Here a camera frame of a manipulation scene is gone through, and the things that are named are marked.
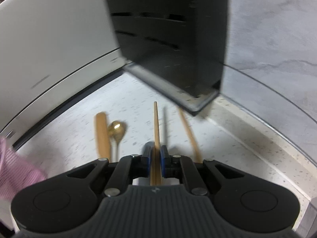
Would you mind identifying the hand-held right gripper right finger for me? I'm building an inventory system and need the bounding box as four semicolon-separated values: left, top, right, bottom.
160;146;244;195

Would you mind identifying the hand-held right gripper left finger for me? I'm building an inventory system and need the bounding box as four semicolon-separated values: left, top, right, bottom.
67;145;152;196

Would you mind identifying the wooden chopstick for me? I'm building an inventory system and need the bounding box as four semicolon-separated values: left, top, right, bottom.
154;101;163;186
178;107;202;162

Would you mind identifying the gold spoon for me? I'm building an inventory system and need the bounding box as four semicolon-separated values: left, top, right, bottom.
107;120;128;163

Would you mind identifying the wooden spatula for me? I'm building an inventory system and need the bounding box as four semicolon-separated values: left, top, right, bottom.
95;112;111;159

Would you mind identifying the pink mesh utensil holder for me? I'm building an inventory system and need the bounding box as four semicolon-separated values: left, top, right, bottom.
0;137;48;201

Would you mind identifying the black knife block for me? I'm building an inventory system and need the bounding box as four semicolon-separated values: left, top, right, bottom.
101;0;232;116

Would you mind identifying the white countertop appliance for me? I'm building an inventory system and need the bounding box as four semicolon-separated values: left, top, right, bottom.
0;0;130;152

